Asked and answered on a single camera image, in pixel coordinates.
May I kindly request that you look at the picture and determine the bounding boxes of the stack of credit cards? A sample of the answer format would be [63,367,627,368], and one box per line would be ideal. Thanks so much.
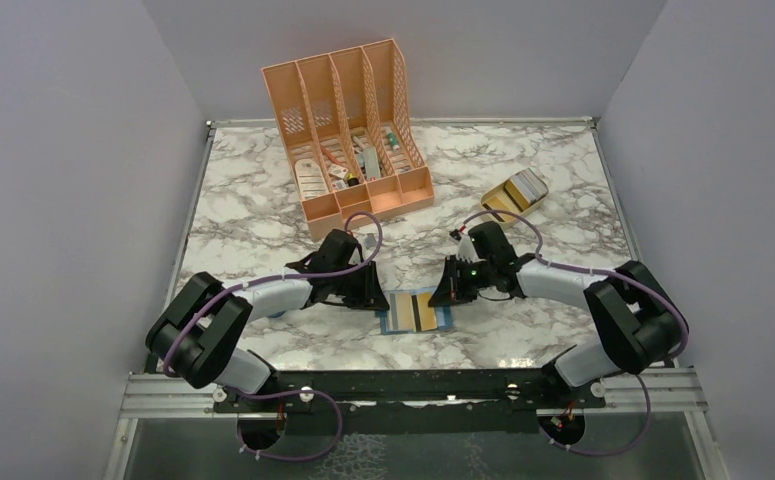
[503,168,549,212]

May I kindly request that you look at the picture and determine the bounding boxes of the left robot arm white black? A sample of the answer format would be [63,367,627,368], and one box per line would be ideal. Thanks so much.
[145,229,389,411]

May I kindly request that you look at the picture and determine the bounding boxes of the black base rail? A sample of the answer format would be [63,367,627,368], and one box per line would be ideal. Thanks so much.
[213,368,606,436]

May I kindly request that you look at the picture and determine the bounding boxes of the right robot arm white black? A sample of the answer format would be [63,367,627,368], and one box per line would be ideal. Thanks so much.
[429,221,689,407]

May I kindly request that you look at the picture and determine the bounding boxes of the beige oval card tray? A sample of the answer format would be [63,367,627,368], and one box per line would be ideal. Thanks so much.
[479,168,549,218]

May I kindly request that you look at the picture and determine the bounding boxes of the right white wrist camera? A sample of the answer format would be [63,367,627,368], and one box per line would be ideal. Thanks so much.
[449,226,479,263]

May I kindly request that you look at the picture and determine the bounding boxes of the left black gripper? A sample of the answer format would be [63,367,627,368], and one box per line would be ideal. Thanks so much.
[331,259,390,311]

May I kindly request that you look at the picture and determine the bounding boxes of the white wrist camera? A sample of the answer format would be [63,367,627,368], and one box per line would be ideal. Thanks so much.
[449,226,479,263]
[360,233,380,255]

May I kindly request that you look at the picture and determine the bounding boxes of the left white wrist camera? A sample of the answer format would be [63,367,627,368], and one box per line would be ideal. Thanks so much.
[360,233,380,255]

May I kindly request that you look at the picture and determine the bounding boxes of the orange plastic desk organizer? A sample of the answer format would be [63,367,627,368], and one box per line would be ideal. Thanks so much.
[262,39,435,240]

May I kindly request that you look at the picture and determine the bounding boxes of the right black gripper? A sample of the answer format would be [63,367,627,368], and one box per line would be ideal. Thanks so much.
[429,253,494,307]

